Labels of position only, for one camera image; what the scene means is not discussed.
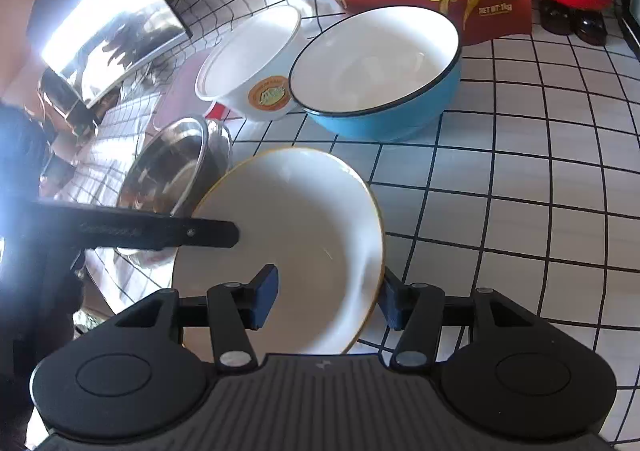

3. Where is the stainless steel bowl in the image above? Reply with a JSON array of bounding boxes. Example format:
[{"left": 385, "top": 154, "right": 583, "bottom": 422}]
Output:
[{"left": 116, "top": 117, "right": 234, "bottom": 263}]

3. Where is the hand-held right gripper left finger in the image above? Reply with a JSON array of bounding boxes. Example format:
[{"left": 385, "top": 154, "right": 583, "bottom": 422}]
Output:
[{"left": 115, "top": 263, "right": 280, "bottom": 375}]

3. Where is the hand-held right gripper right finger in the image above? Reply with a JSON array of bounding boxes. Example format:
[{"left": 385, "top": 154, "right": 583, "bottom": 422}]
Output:
[{"left": 378, "top": 269, "right": 539, "bottom": 373}]

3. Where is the red container with pale lid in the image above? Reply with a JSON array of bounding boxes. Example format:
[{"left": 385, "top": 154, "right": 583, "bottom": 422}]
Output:
[{"left": 167, "top": 58, "right": 242, "bottom": 122}]

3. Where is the dark blue cloth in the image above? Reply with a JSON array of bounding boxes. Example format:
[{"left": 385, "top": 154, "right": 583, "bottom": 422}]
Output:
[{"left": 0, "top": 102, "right": 57, "bottom": 214}]

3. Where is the white plate with yellow rim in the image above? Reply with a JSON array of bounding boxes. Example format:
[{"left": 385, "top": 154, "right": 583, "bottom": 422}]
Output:
[{"left": 171, "top": 147, "right": 386, "bottom": 357}]

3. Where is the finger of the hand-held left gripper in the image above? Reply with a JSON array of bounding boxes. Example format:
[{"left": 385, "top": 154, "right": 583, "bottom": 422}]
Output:
[{"left": 29, "top": 201, "right": 241, "bottom": 252}]

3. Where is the white plastic bowl orange label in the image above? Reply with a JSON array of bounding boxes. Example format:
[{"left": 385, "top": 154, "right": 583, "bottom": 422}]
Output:
[{"left": 194, "top": 6, "right": 302, "bottom": 123}]

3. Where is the blue enamel bowl white inside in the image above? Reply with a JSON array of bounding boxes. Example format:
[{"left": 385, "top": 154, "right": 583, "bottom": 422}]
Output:
[{"left": 288, "top": 5, "right": 462, "bottom": 142}]

